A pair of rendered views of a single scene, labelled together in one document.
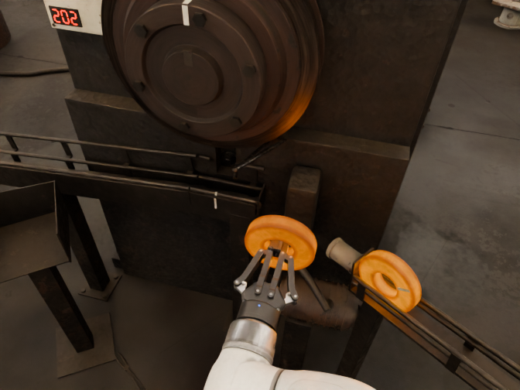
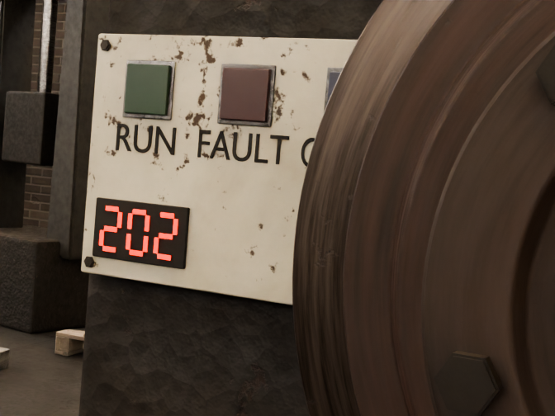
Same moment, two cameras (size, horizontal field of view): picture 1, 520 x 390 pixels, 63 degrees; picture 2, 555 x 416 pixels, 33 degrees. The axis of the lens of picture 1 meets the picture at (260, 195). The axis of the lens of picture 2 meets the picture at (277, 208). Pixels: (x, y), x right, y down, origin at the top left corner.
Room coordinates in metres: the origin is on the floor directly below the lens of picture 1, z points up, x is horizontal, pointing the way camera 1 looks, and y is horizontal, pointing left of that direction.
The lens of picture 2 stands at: (0.39, 0.25, 1.16)
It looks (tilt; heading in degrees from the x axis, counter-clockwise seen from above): 3 degrees down; 13
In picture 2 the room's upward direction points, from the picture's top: 5 degrees clockwise
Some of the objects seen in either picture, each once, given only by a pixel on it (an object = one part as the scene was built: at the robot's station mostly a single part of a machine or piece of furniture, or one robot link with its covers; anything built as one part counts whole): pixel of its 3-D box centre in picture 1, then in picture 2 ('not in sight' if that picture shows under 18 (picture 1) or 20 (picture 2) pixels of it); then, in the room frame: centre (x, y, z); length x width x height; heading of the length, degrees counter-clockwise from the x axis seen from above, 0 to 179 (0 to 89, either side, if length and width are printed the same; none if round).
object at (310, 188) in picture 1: (301, 208); not in sight; (0.81, -0.12, 0.68); 0.11 x 0.08 x 0.24; 167
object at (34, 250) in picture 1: (47, 293); not in sight; (0.70, 0.66, 0.36); 0.26 x 0.20 x 0.72; 112
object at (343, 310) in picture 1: (309, 334); not in sight; (0.65, -0.18, 0.27); 0.22 x 0.13 x 0.53; 77
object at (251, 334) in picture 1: (251, 342); not in sight; (0.34, 0.01, 0.83); 0.09 x 0.06 x 0.09; 77
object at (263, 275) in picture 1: (264, 273); not in sight; (0.48, -0.01, 0.84); 0.11 x 0.01 x 0.04; 168
